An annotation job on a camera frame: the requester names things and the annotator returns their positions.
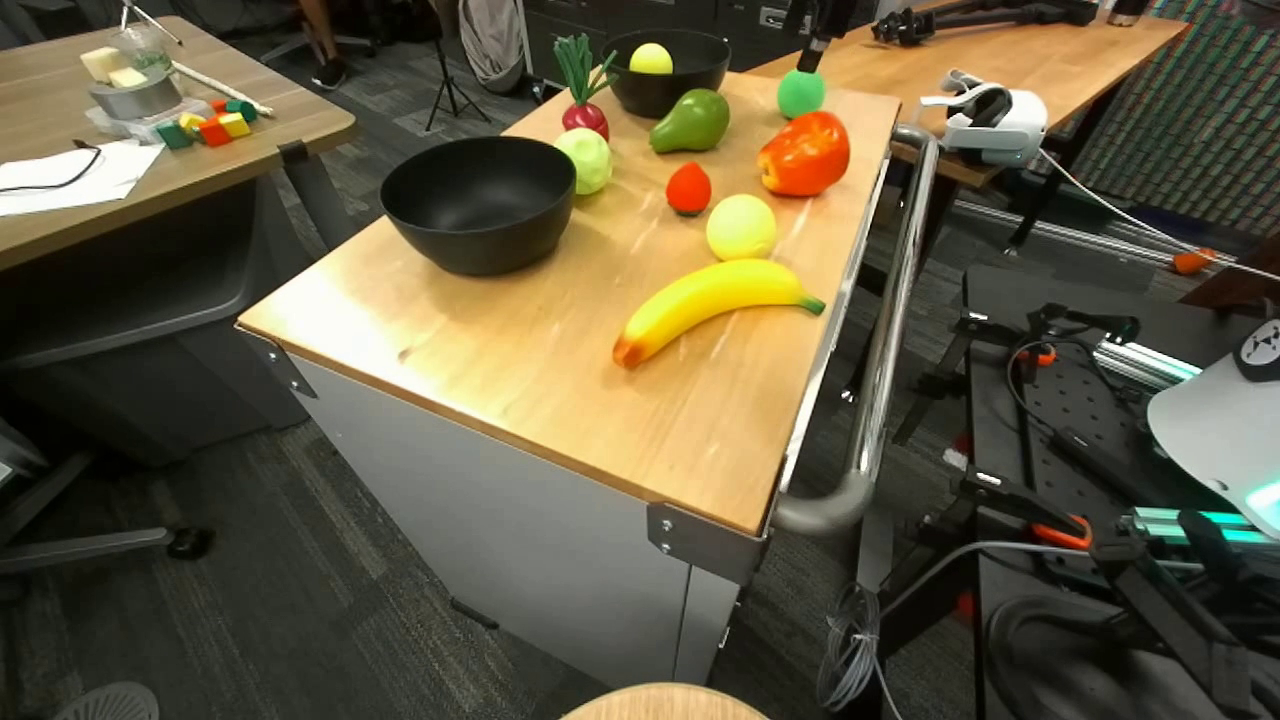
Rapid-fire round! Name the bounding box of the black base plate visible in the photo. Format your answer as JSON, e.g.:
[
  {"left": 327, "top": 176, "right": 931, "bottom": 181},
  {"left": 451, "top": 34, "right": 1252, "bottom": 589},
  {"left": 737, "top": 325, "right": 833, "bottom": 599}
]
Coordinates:
[{"left": 931, "top": 264, "right": 1280, "bottom": 720}]

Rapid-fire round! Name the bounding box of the white VR headset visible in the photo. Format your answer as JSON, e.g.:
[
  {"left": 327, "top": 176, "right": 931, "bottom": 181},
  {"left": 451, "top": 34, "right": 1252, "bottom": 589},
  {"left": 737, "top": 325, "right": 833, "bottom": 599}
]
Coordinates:
[{"left": 917, "top": 73, "right": 1057, "bottom": 170}]

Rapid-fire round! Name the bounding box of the white stick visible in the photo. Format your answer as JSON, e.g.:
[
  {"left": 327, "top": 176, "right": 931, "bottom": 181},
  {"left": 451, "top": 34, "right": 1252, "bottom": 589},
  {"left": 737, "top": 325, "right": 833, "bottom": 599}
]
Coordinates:
[{"left": 172, "top": 57, "right": 275, "bottom": 121}]

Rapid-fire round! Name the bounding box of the green round fruit toy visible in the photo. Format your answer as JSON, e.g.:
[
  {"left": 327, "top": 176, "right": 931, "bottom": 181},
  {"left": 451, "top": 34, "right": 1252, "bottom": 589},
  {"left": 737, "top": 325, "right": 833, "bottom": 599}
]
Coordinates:
[{"left": 777, "top": 68, "right": 829, "bottom": 125}]

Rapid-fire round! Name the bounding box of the light green dimpled ball toy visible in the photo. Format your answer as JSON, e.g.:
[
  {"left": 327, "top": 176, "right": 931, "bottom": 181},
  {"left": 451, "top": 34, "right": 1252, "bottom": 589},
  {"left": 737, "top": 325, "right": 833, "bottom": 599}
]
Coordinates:
[{"left": 557, "top": 125, "right": 618, "bottom": 198}]

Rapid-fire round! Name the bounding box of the clear plastic cup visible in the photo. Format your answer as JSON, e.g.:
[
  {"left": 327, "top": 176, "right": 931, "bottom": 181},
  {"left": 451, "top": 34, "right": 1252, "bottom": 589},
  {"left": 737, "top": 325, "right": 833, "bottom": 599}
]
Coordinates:
[{"left": 115, "top": 17, "right": 178, "bottom": 79}]

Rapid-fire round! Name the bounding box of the black device on table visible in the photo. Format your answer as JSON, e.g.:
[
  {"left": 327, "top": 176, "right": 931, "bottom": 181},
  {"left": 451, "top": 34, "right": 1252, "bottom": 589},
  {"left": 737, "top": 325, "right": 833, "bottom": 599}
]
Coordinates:
[{"left": 873, "top": 0, "right": 1102, "bottom": 52}]

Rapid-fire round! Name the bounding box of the white machine housing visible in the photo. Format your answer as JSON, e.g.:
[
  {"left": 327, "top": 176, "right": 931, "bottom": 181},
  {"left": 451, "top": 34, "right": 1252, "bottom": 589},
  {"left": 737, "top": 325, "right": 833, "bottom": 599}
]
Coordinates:
[{"left": 1144, "top": 353, "right": 1280, "bottom": 545}]

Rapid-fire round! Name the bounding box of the small black bowl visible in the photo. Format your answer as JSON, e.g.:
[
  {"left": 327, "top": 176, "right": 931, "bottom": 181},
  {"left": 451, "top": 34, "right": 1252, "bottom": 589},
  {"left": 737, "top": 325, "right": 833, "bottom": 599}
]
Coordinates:
[{"left": 381, "top": 131, "right": 581, "bottom": 279}]

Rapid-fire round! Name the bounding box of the round wooden stool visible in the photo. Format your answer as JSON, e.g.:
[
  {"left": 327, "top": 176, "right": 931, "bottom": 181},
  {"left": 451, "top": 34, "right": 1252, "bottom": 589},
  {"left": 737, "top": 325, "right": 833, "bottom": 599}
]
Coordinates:
[{"left": 557, "top": 677, "right": 777, "bottom": 720}]

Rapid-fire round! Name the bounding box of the yellow round fruit toy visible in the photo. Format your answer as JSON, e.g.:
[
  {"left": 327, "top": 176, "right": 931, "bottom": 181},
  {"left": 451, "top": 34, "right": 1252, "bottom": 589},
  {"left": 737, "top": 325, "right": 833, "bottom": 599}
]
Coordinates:
[
  {"left": 624, "top": 38, "right": 679, "bottom": 79},
  {"left": 705, "top": 190, "right": 781, "bottom": 264}
]

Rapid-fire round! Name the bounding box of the white paper sheet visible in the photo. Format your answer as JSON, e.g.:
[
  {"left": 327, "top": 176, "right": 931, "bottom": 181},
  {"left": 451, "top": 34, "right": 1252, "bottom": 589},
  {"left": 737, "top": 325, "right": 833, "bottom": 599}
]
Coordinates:
[{"left": 0, "top": 137, "right": 166, "bottom": 219}]

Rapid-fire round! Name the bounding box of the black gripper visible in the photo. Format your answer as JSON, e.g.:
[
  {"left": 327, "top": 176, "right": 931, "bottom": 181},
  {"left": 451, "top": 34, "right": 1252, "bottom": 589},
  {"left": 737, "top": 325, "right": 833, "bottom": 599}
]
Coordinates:
[{"left": 793, "top": 0, "right": 864, "bottom": 79}]

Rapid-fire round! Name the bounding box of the orange fruit toy green stem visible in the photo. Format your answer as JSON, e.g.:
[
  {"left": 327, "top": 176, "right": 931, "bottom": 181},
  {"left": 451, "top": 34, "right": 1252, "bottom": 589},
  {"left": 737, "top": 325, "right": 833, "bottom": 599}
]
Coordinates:
[{"left": 756, "top": 106, "right": 857, "bottom": 198}]

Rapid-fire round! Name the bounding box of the small red fruit toy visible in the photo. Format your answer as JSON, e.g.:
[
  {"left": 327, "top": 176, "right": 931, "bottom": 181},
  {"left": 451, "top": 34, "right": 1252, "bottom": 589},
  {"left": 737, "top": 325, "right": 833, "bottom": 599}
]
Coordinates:
[{"left": 552, "top": 33, "right": 618, "bottom": 143}]

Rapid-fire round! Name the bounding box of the grey hanging cloth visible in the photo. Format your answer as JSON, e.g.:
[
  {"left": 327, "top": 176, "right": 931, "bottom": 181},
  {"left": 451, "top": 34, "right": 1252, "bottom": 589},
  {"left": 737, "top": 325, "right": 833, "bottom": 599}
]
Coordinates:
[{"left": 454, "top": 0, "right": 533, "bottom": 94}]

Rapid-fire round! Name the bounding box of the black tripod stand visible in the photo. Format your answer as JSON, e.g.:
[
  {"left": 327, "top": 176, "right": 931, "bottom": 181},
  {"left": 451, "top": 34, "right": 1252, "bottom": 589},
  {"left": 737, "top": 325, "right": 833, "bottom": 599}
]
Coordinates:
[{"left": 421, "top": 0, "right": 498, "bottom": 137}]

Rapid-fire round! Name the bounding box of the red strawberry toy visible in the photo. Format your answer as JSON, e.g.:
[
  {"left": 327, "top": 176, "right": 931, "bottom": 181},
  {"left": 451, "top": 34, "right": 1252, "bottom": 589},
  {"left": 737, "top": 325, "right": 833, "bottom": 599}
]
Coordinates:
[{"left": 664, "top": 159, "right": 715, "bottom": 219}]

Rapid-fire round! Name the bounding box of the white headset cable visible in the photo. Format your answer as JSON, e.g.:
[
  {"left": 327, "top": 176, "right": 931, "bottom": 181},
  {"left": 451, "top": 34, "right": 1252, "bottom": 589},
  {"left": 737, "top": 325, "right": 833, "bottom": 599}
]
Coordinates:
[{"left": 1037, "top": 143, "right": 1280, "bottom": 289}]

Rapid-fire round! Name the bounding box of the yellow banana toy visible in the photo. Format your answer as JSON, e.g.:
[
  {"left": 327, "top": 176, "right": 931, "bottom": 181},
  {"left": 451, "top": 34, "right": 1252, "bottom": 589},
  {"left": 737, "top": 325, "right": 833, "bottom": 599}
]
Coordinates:
[{"left": 610, "top": 256, "right": 833, "bottom": 373}]

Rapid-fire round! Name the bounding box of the wooden side table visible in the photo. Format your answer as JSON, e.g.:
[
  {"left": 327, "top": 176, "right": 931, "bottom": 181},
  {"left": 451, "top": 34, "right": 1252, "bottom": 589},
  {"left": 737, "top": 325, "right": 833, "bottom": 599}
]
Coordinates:
[{"left": 746, "top": 9, "right": 1190, "bottom": 190}]

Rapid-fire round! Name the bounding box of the aluminium extrusion bar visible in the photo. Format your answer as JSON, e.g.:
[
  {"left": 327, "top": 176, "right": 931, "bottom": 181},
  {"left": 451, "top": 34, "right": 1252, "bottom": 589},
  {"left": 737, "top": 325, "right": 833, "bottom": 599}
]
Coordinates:
[{"left": 1089, "top": 334, "right": 1211, "bottom": 391}]

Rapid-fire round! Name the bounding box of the green fabric partition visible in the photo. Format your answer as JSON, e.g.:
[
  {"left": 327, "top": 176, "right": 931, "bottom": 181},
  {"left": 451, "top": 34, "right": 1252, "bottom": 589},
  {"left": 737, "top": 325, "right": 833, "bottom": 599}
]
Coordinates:
[{"left": 1062, "top": 0, "right": 1280, "bottom": 242}]

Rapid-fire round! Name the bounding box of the wooden conference table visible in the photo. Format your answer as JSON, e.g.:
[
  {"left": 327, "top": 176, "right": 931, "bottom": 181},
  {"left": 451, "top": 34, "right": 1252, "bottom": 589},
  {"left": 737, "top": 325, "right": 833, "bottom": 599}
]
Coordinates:
[{"left": 0, "top": 13, "right": 358, "bottom": 274}]

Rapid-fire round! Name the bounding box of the large black bowl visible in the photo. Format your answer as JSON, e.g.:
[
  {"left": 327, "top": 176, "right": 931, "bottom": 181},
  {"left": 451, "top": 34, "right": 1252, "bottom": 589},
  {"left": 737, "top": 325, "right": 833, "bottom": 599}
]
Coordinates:
[{"left": 603, "top": 26, "right": 737, "bottom": 125}]

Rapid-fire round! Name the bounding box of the wooden top tool cart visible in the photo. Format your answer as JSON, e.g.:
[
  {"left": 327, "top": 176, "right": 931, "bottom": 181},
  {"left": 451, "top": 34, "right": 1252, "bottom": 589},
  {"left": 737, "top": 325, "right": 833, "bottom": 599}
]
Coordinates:
[{"left": 236, "top": 62, "right": 908, "bottom": 692}]

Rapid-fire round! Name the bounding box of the chrome cart handle bar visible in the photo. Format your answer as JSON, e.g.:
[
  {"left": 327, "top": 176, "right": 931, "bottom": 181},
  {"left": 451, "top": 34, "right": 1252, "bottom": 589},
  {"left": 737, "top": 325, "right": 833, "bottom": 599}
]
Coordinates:
[{"left": 771, "top": 125, "right": 943, "bottom": 534}]

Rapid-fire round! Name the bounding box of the orange cable connector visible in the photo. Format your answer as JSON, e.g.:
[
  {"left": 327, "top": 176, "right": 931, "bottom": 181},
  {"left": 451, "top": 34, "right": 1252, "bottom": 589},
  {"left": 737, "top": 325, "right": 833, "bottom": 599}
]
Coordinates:
[{"left": 1166, "top": 242, "right": 1218, "bottom": 279}]

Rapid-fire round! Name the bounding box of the green pear toy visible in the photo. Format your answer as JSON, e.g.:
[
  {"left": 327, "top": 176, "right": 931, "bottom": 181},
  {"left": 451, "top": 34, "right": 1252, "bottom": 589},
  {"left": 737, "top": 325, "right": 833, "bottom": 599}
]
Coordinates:
[{"left": 647, "top": 83, "right": 730, "bottom": 154}]

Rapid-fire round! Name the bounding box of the orange handled clamp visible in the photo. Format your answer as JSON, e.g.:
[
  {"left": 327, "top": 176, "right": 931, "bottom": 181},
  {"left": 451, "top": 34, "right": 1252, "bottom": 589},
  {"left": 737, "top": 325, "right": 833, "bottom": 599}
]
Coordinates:
[
  {"left": 1021, "top": 511, "right": 1101, "bottom": 557},
  {"left": 1002, "top": 334, "right": 1071, "bottom": 379}
]

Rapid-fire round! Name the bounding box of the round dial gauge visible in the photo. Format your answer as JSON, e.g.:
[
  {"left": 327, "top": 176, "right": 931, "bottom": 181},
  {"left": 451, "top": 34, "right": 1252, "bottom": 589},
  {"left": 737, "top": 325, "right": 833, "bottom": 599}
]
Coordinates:
[{"left": 1233, "top": 311, "right": 1280, "bottom": 389}]

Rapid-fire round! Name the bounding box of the black mesh office chair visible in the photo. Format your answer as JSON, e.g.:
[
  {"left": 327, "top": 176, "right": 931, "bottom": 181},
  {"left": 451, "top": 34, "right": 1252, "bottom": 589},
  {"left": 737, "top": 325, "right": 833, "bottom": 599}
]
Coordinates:
[{"left": 0, "top": 410, "right": 217, "bottom": 580}]

